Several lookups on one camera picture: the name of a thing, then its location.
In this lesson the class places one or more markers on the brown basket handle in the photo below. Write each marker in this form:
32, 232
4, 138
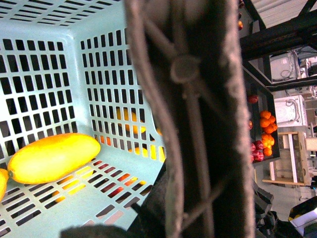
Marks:
188, 62

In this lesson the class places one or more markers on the white washing machine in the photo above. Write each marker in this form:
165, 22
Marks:
290, 111

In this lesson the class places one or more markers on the yellow mango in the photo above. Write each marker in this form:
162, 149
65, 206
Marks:
51, 158

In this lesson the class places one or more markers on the light blue plastic basket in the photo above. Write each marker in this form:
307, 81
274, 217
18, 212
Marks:
65, 67

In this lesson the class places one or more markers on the bag of oranges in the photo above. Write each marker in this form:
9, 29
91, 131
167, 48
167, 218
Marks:
268, 125

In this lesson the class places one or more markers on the yellow lemon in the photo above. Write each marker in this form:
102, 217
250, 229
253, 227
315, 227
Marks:
4, 176

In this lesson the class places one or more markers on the black display shelf frame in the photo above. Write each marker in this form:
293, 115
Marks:
299, 31

